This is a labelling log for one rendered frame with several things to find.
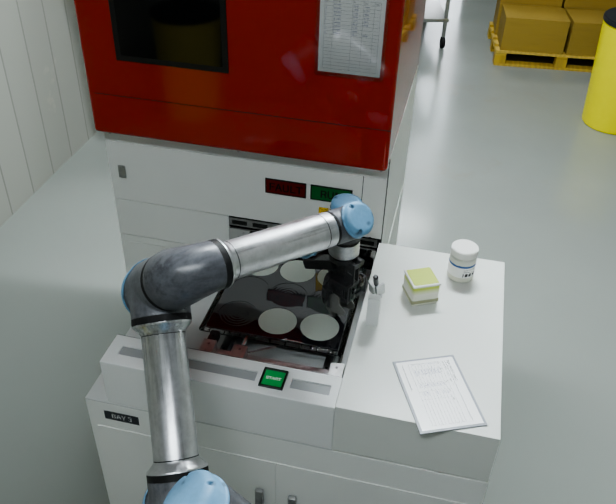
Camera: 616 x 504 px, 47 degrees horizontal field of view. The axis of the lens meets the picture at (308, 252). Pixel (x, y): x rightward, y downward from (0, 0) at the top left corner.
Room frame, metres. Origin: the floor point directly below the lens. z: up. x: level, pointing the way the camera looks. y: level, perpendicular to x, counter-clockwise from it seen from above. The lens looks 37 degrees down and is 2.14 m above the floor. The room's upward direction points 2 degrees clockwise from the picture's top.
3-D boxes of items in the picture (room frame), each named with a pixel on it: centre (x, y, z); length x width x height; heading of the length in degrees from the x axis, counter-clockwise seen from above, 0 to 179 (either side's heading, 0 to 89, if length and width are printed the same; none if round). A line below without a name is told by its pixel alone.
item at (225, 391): (1.13, 0.19, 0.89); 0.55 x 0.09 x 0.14; 78
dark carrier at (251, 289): (1.47, 0.05, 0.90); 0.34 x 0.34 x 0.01; 78
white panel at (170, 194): (1.74, 0.19, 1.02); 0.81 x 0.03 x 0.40; 78
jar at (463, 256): (1.50, -0.41, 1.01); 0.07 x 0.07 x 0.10
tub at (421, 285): (1.41, -0.29, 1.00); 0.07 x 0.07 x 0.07; 15
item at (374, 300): (1.32, -0.17, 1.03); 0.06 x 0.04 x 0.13; 168
